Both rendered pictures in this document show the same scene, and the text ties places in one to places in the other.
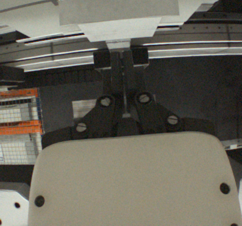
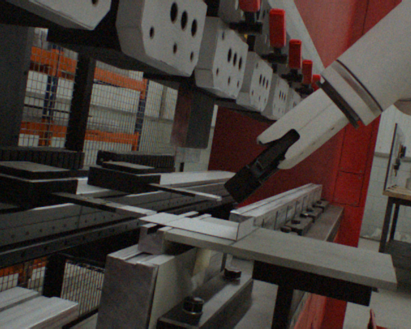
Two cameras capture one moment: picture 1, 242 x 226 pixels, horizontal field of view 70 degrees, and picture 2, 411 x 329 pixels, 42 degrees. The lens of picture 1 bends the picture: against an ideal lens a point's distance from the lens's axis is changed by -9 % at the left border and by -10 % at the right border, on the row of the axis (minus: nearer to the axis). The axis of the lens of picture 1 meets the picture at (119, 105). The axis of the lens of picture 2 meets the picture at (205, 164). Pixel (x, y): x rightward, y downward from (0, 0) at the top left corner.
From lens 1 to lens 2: 0.67 m
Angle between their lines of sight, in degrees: 72
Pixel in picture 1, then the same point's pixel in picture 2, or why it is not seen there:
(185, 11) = (194, 235)
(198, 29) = not seen: outside the picture
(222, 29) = not seen: outside the picture
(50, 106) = (11, 106)
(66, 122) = not seen: outside the picture
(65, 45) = (69, 214)
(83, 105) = (196, 158)
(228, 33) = not seen: outside the picture
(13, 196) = (251, 100)
